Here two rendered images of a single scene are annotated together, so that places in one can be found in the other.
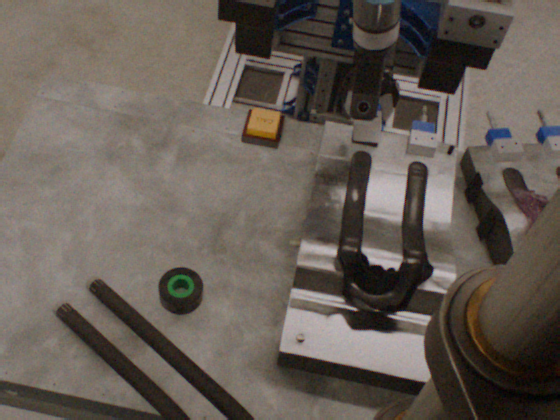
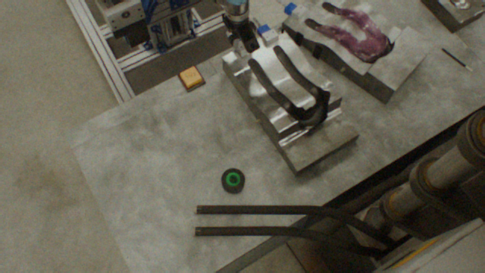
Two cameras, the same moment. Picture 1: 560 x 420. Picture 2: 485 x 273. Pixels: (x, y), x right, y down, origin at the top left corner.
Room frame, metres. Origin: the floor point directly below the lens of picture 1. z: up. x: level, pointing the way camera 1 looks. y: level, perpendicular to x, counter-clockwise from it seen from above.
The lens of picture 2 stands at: (0.28, 0.35, 2.26)
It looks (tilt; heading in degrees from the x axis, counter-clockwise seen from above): 67 degrees down; 321
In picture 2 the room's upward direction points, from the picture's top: 1 degrees counter-clockwise
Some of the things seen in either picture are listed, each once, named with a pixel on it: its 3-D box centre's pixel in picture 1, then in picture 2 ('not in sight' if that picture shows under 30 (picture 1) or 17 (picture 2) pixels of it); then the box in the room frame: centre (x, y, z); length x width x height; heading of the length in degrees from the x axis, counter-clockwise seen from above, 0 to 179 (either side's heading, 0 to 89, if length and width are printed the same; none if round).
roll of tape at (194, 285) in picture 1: (181, 290); (233, 180); (0.63, 0.09, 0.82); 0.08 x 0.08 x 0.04
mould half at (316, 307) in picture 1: (374, 241); (289, 95); (0.74, -0.25, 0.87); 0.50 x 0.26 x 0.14; 171
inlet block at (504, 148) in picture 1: (497, 136); (289, 8); (1.03, -0.52, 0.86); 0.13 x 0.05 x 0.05; 9
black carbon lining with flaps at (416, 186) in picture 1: (386, 219); (290, 83); (0.75, -0.26, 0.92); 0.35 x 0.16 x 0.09; 171
